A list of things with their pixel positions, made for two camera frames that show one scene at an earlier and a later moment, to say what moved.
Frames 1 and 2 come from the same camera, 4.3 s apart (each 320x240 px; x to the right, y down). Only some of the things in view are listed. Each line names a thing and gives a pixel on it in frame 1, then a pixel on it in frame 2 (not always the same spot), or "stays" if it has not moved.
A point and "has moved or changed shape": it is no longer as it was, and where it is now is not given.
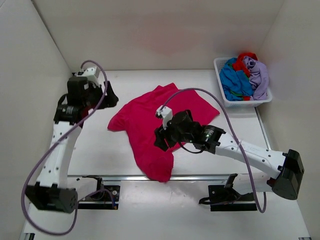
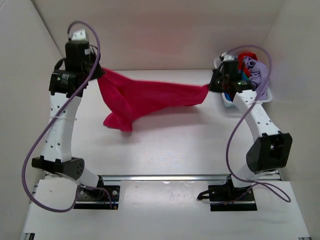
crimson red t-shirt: x=138 y=116 has moved or changed shape
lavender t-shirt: x=259 y=78 stays
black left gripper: x=111 y=98 → x=100 y=70
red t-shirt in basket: x=239 y=65 stays
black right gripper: x=162 y=135 → x=217 y=73
